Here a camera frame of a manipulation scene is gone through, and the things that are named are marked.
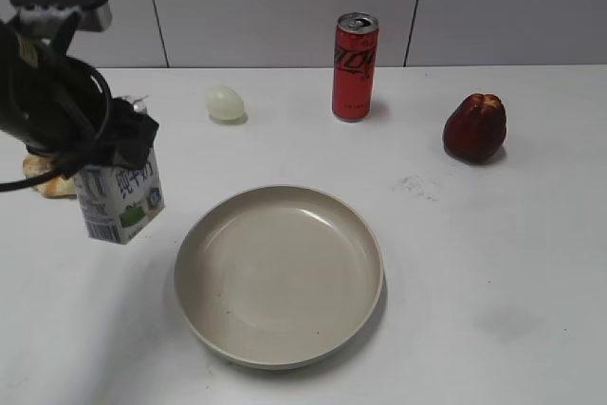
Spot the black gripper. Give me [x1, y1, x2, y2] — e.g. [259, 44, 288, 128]
[1, 20, 159, 177]

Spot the white blue milk carton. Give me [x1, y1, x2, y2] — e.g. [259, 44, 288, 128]
[74, 98, 164, 245]

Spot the beige round plate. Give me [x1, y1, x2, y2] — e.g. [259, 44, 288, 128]
[174, 185, 384, 371]

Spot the twisted bread roll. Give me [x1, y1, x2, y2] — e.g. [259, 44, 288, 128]
[22, 152, 78, 199]

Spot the white egg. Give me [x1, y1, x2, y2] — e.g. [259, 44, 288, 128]
[205, 85, 246, 122]

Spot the red soda can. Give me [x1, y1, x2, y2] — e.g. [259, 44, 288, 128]
[332, 12, 379, 121]

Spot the dark red wax apple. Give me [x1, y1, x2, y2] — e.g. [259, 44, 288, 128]
[442, 93, 506, 164]

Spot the black cable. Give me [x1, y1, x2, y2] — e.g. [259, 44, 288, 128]
[0, 13, 113, 195]

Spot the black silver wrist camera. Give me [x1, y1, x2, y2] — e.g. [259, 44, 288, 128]
[9, 0, 113, 38]

